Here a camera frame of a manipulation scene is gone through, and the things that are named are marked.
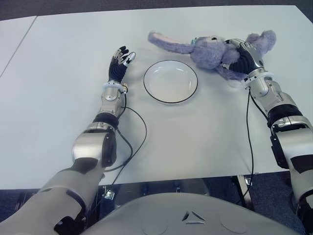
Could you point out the robot right arm silver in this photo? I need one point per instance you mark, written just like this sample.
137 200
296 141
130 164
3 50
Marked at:
281 115

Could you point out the robot left arm silver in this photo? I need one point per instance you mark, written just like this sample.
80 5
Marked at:
90 144

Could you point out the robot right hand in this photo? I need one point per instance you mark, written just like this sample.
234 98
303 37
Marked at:
247 61

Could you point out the grey robot torso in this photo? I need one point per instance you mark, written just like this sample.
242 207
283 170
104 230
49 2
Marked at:
195 220

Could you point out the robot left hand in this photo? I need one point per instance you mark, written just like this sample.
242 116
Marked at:
117 71

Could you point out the purple plush bunny doll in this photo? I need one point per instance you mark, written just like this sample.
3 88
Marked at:
207 52

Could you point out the white plate black rim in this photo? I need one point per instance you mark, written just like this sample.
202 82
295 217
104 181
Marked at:
171 83

